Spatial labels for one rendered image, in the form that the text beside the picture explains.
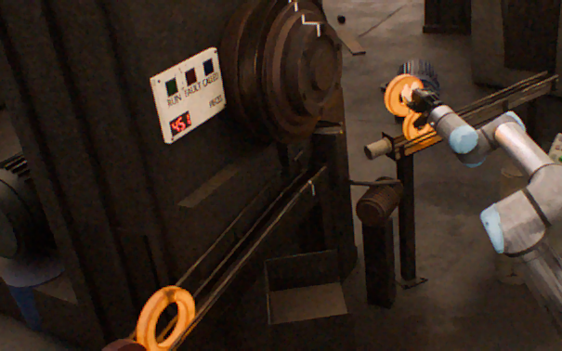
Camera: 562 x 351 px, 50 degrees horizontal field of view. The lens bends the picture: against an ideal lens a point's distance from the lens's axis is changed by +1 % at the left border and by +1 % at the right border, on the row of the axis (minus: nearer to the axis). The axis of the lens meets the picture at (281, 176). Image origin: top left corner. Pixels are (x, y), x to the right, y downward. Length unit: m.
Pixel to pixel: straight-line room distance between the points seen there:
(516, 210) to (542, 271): 0.17
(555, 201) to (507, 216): 0.12
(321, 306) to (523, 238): 0.55
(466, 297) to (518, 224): 1.05
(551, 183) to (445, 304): 1.08
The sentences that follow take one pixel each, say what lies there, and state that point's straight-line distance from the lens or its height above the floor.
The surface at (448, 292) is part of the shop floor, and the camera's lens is 2.67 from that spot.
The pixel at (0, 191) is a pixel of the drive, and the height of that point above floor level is 0.64.
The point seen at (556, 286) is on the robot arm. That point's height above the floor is 0.64.
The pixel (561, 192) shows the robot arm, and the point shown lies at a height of 0.87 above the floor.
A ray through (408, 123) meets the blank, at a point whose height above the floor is 0.74.
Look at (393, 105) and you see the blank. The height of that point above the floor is 0.83.
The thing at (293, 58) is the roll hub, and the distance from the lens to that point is 1.73.
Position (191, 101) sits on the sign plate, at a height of 1.13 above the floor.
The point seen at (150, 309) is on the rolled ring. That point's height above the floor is 0.76.
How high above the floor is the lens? 1.70
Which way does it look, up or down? 28 degrees down
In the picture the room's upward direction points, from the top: 8 degrees counter-clockwise
